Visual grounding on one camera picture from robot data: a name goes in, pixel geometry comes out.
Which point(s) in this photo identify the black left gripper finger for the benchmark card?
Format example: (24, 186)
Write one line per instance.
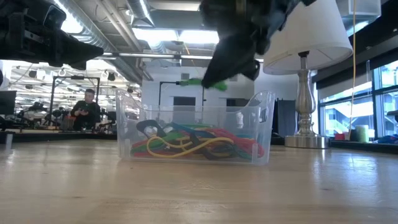
(77, 56)
(81, 43)

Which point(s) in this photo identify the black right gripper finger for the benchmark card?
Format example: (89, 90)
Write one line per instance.
(234, 62)
(217, 59)

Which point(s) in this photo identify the clear plastic bin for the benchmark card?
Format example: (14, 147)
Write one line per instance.
(248, 118)

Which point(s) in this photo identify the black background robot arm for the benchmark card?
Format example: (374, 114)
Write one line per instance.
(31, 115)

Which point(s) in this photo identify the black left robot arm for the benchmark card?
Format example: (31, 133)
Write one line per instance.
(2, 37)

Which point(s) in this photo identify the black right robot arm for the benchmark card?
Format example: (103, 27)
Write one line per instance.
(287, 11)

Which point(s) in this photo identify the person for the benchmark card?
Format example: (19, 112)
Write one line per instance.
(87, 115)

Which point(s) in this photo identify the long ceiling light bar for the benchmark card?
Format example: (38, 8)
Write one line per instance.
(155, 56)

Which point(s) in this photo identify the black monitor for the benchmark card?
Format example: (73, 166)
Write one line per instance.
(7, 102)

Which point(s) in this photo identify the white shade silver table lamp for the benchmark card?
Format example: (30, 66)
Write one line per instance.
(311, 37)

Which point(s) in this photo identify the dark blue panel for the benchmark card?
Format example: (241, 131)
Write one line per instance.
(284, 124)

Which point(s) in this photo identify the small red object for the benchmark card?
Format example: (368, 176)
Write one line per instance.
(339, 137)

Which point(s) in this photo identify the pale green cylinder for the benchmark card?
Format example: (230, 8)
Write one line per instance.
(362, 133)

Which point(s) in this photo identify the blue object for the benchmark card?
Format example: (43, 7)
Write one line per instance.
(388, 139)

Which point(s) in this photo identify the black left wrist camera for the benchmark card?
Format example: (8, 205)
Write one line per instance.
(54, 18)

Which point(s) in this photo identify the silver ventilation duct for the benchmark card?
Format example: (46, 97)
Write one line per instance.
(124, 37)

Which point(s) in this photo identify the black doorway frame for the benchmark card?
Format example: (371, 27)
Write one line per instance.
(161, 93)

